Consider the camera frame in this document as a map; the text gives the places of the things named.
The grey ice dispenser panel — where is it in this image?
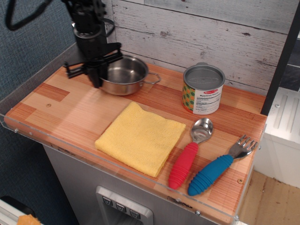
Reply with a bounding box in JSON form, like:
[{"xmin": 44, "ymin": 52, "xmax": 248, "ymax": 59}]
[{"xmin": 96, "ymin": 186, "xmax": 154, "ymax": 225}]

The white cabinet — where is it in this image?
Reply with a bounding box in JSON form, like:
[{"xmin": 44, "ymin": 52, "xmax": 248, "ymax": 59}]
[{"xmin": 254, "ymin": 87, "xmax": 300, "ymax": 188}]

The silver steel pot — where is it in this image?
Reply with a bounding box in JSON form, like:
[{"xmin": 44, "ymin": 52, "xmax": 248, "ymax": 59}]
[{"xmin": 100, "ymin": 55, "xmax": 161, "ymax": 96}]

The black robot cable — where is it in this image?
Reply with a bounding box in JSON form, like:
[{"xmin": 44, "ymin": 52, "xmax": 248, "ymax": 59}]
[{"xmin": 5, "ymin": 0, "xmax": 115, "ymax": 38}]

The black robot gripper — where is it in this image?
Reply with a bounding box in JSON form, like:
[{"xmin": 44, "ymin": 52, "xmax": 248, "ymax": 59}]
[{"xmin": 63, "ymin": 31, "xmax": 123, "ymax": 88}]

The black right frame post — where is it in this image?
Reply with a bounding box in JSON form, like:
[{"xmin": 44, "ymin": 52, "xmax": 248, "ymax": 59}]
[{"xmin": 261, "ymin": 3, "xmax": 300, "ymax": 116}]

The silver toy fridge cabinet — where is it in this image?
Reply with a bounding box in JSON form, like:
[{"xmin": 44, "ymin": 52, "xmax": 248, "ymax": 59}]
[{"xmin": 44, "ymin": 145, "xmax": 238, "ymax": 225}]

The toy food can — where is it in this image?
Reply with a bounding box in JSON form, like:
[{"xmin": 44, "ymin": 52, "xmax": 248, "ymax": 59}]
[{"xmin": 182, "ymin": 62, "xmax": 225, "ymax": 115}]

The red handled metal spoon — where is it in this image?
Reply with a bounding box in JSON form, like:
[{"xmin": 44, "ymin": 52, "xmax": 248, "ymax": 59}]
[{"xmin": 168, "ymin": 118, "xmax": 213, "ymax": 189}]

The yellow folded rag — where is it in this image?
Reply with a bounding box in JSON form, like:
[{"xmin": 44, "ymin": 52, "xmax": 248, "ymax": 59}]
[{"xmin": 95, "ymin": 102, "xmax": 186, "ymax": 178}]

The orange object bottom corner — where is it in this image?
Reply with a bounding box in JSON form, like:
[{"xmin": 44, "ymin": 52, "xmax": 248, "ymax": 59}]
[{"xmin": 17, "ymin": 214, "xmax": 41, "ymax": 225}]

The clear acrylic table guard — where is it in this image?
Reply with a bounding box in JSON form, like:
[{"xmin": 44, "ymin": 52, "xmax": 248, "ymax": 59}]
[{"xmin": 0, "ymin": 47, "xmax": 266, "ymax": 225}]

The blue handled metal fork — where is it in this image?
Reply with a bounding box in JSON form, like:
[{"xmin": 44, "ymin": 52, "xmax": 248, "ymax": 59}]
[{"xmin": 187, "ymin": 135, "xmax": 258, "ymax": 196}]

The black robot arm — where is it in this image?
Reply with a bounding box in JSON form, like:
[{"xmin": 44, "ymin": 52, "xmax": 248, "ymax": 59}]
[{"xmin": 63, "ymin": 0, "xmax": 123, "ymax": 88}]

